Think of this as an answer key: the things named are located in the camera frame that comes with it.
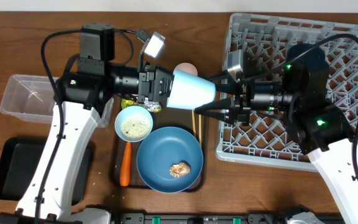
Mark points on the dark brown serving tray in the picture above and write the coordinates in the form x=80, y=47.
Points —
x=166, y=117

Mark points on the pink plastic cup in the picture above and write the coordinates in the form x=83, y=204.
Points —
x=188, y=68

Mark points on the grey plastic dishwasher rack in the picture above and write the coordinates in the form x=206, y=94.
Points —
x=265, y=42

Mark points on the clear plastic waste bin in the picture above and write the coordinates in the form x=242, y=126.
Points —
x=29, y=98

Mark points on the black waste tray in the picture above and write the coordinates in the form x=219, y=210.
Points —
x=19, y=160

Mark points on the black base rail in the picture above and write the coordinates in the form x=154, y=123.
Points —
x=140, y=218

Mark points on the orange carrot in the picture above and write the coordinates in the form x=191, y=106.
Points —
x=125, y=173

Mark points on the brown food scrap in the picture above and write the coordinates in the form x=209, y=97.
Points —
x=179, y=170

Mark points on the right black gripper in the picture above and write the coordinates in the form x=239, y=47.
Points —
x=241, y=108

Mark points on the left wooden chopstick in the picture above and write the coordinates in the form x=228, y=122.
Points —
x=193, y=122

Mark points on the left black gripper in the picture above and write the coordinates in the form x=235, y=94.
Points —
x=151, y=83

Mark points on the light blue small bowl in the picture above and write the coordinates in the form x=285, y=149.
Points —
x=133, y=124

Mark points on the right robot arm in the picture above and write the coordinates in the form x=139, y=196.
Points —
x=317, y=125

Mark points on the light blue plastic cup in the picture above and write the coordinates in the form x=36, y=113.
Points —
x=189, y=92

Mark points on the large blue plate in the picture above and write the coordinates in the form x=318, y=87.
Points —
x=164, y=148

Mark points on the yellow green snack wrapper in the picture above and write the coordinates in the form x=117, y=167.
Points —
x=153, y=107

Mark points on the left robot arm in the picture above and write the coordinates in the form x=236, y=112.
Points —
x=90, y=79

